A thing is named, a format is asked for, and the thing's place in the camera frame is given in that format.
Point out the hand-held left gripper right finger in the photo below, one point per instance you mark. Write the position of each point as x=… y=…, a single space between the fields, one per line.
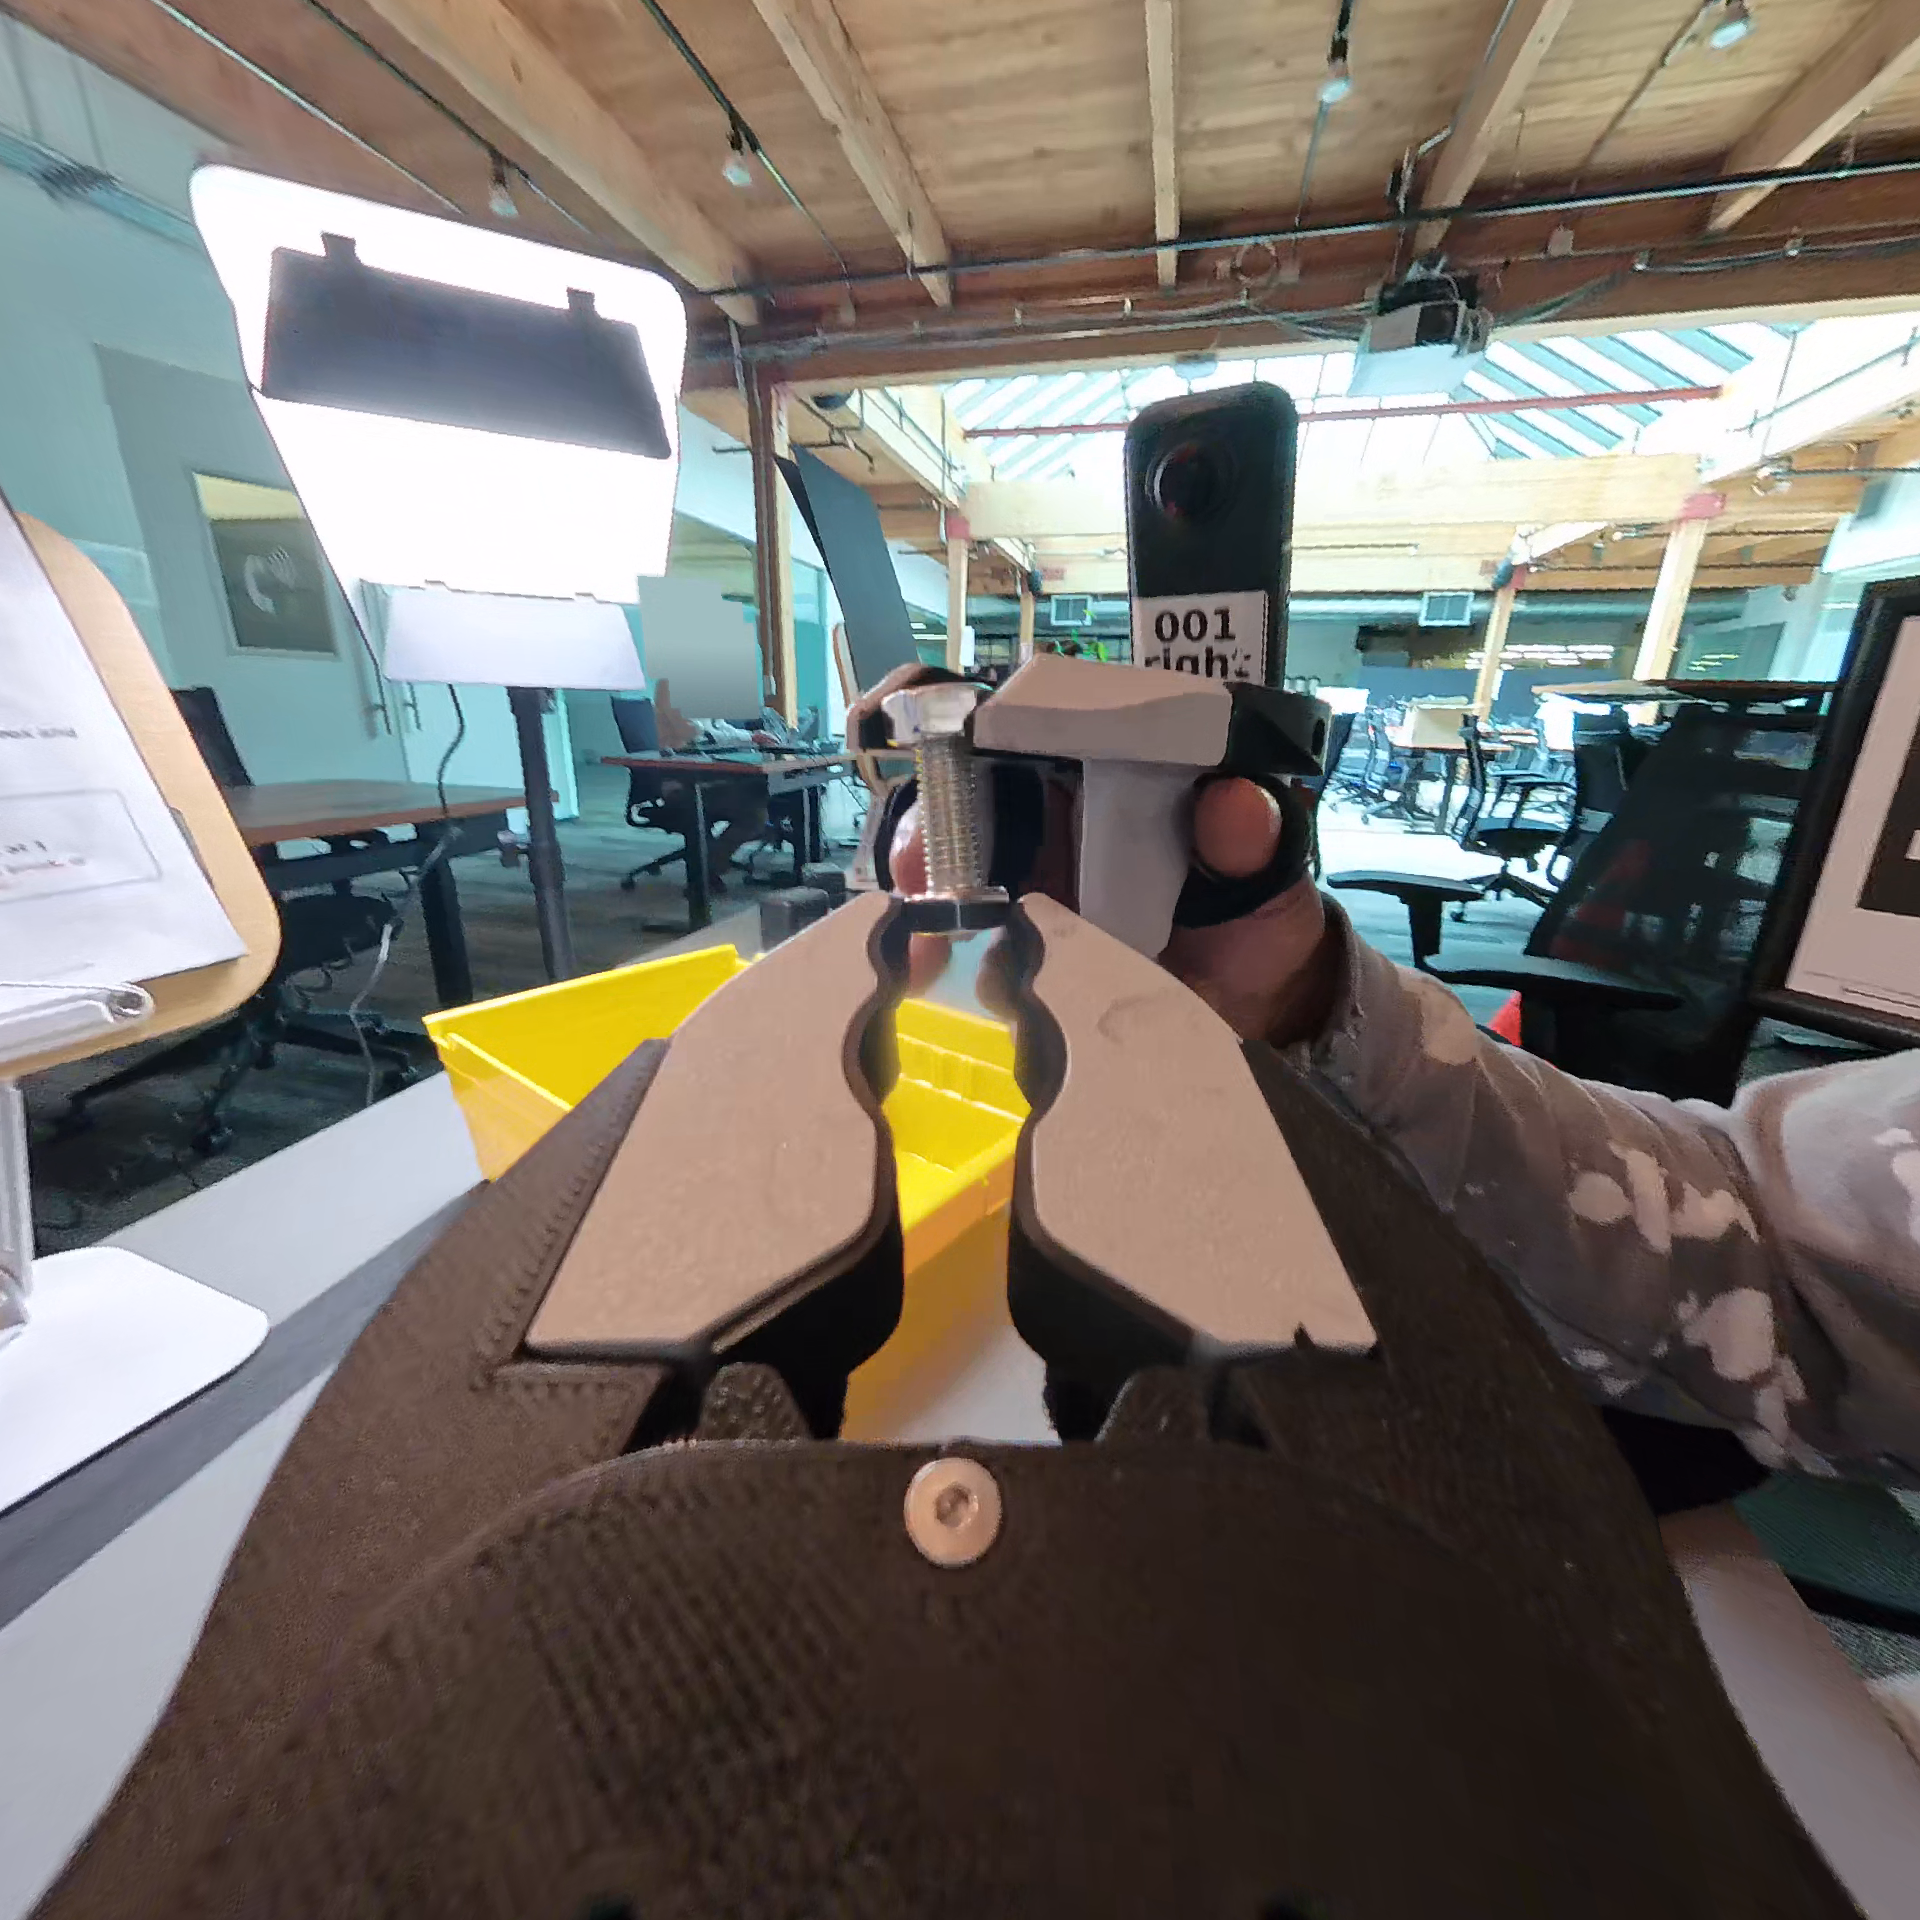
x=1185 y=1170

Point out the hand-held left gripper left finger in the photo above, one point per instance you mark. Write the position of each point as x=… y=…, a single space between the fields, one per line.
x=720 y=1170

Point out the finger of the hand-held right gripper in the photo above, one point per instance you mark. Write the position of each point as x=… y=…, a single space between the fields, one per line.
x=867 y=729
x=1110 y=721

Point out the silver hex bolt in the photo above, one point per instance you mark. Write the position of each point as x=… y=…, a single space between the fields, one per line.
x=945 y=810

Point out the yellow storage bin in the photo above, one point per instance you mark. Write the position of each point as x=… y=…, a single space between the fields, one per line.
x=555 y=1051

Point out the person's right forearm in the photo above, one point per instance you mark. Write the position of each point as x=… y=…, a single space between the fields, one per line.
x=1650 y=1200

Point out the person's right hand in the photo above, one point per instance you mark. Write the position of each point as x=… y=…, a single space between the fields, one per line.
x=1244 y=961

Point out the office desk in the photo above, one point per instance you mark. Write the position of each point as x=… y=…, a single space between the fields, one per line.
x=720 y=764
x=360 y=810

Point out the black panel wooden stand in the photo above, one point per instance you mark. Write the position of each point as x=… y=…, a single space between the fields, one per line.
x=854 y=570

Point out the black cube device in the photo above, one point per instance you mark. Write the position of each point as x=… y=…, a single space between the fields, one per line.
x=792 y=915

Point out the ceiling projector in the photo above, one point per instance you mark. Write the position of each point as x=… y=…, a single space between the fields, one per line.
x=1410 y=339

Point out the black light stand pole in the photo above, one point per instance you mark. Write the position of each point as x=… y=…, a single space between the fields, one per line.
x=543 y=840

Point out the orange cone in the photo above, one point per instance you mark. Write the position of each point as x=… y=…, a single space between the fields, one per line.
x=1507 y=1016

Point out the bright studio light panel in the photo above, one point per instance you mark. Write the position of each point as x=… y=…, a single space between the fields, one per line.
x=451 y=494

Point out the black office chair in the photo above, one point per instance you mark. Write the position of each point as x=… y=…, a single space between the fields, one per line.
x=1650 y=870

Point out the beige panel stand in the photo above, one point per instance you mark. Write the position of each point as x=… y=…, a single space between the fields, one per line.
x=240 y=854

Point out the ceiling spot lamp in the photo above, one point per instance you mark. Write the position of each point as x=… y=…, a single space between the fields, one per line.
x=500 y=193
x=736 y=162

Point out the white stand base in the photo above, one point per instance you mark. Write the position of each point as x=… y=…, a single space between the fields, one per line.
x=134 y=1351

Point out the grey phone sign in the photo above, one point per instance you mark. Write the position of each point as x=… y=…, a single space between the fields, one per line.
x=270 y=585

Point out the printed instruction sheet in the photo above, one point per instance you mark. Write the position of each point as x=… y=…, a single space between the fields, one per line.
x=90 y=840

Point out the framed marker poster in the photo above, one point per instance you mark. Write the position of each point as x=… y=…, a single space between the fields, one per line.
x=1845 y=900

